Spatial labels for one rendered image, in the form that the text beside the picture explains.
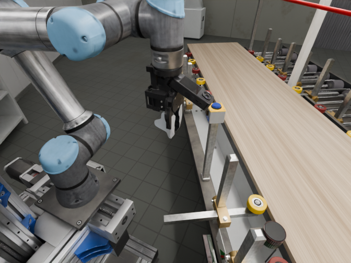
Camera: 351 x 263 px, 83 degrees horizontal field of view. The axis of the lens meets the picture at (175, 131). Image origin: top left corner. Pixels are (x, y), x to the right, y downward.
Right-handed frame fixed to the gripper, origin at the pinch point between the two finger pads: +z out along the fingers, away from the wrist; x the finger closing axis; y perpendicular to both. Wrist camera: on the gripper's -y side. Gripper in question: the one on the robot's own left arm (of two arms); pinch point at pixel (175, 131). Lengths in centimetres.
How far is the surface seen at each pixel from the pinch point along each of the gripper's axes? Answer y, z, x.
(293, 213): -47, 42, -17
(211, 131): -4.4, 22.4, -32.0
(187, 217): -6.2, 47.5, 0.6
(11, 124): 259, 118, -53
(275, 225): -34.3, 19.1, 5.8
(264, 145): -32, 42, -56
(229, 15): 116, 72, -649
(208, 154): -5, 39, -32
